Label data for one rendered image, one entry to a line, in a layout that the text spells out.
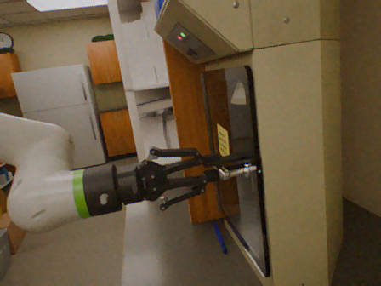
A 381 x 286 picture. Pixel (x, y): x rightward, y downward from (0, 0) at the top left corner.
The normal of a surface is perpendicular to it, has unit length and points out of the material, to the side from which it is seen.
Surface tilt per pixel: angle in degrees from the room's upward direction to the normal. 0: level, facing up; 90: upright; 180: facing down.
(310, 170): 90
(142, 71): 95
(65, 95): 90
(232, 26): 90
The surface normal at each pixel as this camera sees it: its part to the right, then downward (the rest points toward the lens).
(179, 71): 0.18, 0.22
